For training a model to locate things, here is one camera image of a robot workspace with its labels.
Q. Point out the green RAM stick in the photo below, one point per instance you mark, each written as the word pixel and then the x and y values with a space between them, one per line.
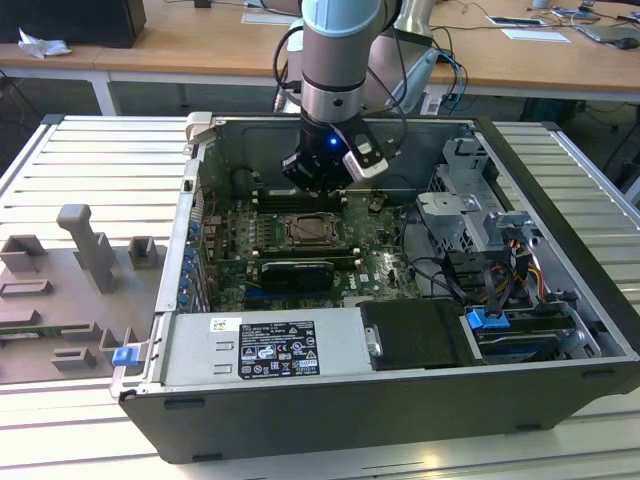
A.
pixel 30 329

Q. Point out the black round cylinder part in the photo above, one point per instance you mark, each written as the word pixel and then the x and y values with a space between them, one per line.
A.
pixel 242 180

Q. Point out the grey case latch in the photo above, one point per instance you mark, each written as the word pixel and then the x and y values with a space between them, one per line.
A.
pixel 200 127

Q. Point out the crumpled white paper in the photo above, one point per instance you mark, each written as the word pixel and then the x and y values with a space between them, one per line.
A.
pixel 42 47

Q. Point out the CPU socket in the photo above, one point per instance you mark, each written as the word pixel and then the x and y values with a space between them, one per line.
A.
pixel 285 231

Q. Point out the silver power supply unit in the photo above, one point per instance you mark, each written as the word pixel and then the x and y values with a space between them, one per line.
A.
pixel 190 350

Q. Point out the hard disk in blue carrier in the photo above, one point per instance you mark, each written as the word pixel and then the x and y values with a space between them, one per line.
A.
pixel 487 320

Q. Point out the black computer mouse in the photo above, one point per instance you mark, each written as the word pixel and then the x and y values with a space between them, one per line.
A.
pixel 625 44

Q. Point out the black graphics card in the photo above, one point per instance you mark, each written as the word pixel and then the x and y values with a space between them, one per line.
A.
pixel 295 277

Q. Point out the blue plastic clip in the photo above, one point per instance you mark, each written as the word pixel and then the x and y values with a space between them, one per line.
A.
pixel 124 357

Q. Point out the pale blue teach pendant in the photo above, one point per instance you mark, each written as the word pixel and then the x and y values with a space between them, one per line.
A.
pixel 421 75

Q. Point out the black plastic shroud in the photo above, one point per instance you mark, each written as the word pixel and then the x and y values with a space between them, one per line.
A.
pixel 415 335

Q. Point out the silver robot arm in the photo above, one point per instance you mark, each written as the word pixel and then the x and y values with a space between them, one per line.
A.
pixel 332 65

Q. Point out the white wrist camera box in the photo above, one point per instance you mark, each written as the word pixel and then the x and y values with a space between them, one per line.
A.
pixel 362 167

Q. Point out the black open PC case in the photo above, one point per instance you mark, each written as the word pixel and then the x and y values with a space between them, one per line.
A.
pixel 350 415

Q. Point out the green motherboard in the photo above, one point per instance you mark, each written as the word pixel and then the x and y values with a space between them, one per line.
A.
pixel 380 270

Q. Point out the grey parts rack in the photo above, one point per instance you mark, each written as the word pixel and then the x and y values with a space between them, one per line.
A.
pixel 60 300

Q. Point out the black RAM slot bank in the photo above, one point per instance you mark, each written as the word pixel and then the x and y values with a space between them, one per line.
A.
pixel 270 202
pixel 310 252

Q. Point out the black box on desk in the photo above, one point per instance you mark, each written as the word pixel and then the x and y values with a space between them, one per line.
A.
pixel 75 20

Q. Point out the grey laptop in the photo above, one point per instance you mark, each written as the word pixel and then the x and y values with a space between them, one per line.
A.
pixel 610 34

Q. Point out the silver drive cage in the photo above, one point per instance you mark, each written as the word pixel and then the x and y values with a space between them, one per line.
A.
pixel 450 210

